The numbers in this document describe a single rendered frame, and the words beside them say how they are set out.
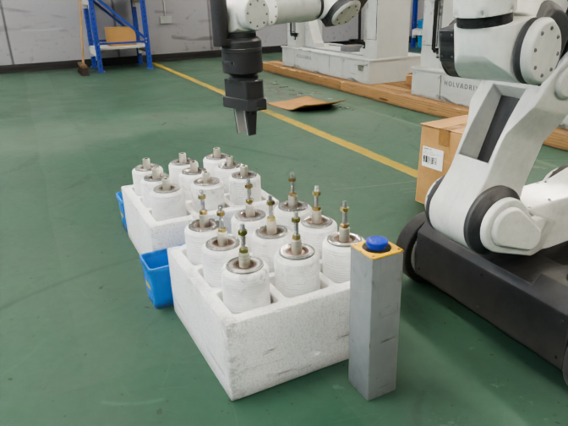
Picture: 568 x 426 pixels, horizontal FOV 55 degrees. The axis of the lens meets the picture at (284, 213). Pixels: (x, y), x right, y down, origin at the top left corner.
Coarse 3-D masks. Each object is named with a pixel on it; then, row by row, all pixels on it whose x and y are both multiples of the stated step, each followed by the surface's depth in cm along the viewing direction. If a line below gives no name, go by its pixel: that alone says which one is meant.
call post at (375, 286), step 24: (360, 264) 100; (384, 264) 98; (360, 288) 102; (384, 288) 100; (360, 312) 103; (384, 312) 102; (360, 336) 105; (384, 336) 104; (360, 360) 107; (384, 360) 106; (360, 384) 109; (384, 384) 108
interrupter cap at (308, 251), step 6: (282, 246) 116; (288, 246) 116; (306, 246) 116; (282, 252) 113; (288, 252) 114; (306, 252) 113; (312, 252) 113; (288, 258) 111; (294, 258) 110; (300, 258) 110; (306, 258) 111
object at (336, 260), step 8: (328, 248) 116; (336, 248) 115; (344, 248) 115; (328, 256) 117; (336, 256) 116; (344, 256) 115; (328, 264) 118; (336, 264) 116; (344, 264) 116; (328, 272) 118; (336, 272) 117; (344, 272) 116; (336, 280) 118; (344, 280) 117
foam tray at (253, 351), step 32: (192, 288) 119; (320, 288) 118; (192, 320) 125; (224, 320) 103; (256, 320) 105; (288, 320) 109; (320, 320) 113; (224, 352) 106; (256, 352) 107; (288, 352) 111; (320, 352) 116; (224, 384) 111; (256, 384) 110
